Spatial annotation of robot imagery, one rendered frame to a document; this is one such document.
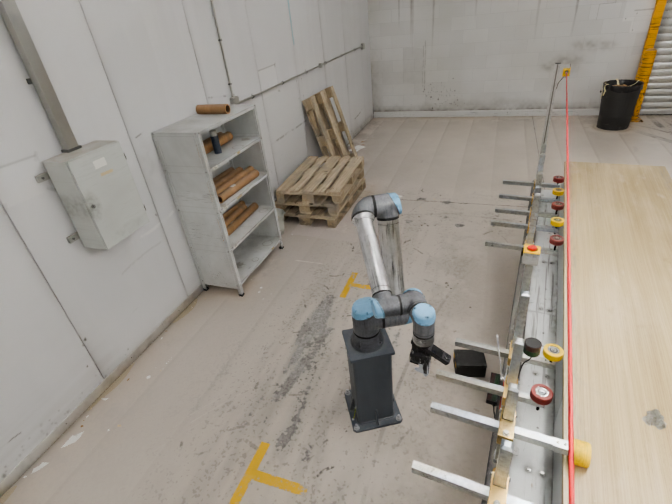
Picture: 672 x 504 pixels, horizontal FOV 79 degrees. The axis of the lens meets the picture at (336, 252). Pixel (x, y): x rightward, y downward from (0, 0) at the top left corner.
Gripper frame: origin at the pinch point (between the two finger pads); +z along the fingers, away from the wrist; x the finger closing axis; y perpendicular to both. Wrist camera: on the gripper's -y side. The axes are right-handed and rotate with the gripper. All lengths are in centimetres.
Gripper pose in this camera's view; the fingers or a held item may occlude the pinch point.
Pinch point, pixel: (427, 374)
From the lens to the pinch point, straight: 195.1
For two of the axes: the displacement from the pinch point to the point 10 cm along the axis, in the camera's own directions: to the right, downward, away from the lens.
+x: -4.2, 5.1, -7.5
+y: -9.0, -1.5, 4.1
